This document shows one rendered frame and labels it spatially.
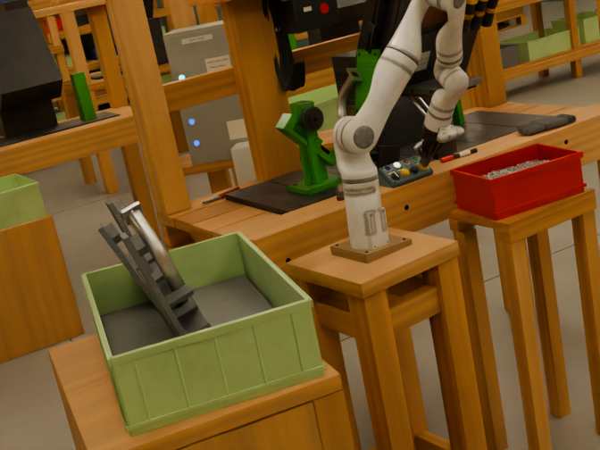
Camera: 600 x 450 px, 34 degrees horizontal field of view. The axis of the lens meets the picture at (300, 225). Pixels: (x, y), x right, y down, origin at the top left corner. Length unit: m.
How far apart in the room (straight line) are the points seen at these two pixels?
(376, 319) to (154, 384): 0.65
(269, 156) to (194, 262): 0.89
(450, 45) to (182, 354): 1.14
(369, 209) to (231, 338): 0.65
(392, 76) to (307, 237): 0.56
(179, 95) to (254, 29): 0.33
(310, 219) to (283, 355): 0.81
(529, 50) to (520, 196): 5.99
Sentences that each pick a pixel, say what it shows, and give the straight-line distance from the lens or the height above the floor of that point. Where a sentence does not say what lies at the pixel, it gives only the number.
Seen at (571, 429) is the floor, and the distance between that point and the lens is 3.28.
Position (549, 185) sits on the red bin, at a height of 0.85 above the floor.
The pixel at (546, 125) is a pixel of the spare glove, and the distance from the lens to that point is 3.26.
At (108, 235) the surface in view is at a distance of 2.09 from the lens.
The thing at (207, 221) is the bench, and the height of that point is 0.88.
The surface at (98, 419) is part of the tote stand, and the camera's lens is 2.07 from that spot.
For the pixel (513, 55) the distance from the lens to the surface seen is 8.63.
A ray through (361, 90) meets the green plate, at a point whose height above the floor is 1.15.
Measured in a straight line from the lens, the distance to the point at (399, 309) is 2.40.
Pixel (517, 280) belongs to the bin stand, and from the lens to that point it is 2.77.
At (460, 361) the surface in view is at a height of 0.53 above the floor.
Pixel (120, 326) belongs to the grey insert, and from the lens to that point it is 2.37.
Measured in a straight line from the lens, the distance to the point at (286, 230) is 2.66.
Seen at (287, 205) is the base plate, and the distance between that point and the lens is 2.88.
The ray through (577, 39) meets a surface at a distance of 9.05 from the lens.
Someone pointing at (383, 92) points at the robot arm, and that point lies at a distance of 2.39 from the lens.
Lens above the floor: 1.64
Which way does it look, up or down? 16 degrees down
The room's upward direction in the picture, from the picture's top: 11 degrees counter-clockwise
